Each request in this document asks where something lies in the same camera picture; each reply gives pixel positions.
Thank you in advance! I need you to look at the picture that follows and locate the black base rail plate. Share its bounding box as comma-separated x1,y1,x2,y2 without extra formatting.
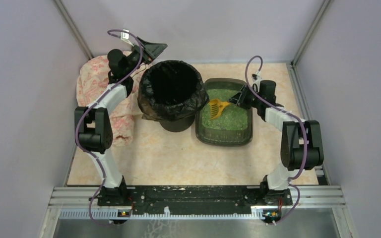
96,185,293,215

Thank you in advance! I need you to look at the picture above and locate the black trash bin with bag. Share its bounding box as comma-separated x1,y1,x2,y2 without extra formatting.
137,60,209,132

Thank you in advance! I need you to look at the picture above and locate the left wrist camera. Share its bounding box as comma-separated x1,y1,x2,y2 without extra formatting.
120,30,134,47

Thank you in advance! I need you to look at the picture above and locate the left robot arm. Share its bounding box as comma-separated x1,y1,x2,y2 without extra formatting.
74,37,168,206

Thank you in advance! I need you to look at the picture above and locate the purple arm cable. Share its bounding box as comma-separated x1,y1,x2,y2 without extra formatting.
245,55,309,226
74,29,144,226

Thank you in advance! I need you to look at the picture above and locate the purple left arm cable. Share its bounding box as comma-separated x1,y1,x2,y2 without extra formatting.
74,29,144,226

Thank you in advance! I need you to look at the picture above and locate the yellow litter scoop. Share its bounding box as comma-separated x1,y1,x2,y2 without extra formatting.
208,99,231,120

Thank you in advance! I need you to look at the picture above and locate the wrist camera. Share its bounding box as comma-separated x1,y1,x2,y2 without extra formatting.
252,70,262,92
120,30,134,47

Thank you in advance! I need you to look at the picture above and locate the pink patterned cloth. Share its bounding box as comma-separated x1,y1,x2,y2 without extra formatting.
76,55,148,147

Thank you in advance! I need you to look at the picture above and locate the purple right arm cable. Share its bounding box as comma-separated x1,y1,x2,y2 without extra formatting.
245,55,309,226

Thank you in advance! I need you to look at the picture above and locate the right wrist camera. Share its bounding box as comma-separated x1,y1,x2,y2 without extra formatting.
252,70,262,92

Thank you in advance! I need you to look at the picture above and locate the green cat litter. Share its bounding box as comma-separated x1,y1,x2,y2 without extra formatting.
202,89,248,130

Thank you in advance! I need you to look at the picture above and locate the aluminium frame rail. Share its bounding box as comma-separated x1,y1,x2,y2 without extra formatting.
49,185,346,221

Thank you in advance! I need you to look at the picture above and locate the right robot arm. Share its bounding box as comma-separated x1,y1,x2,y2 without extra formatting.
229,80,324,204

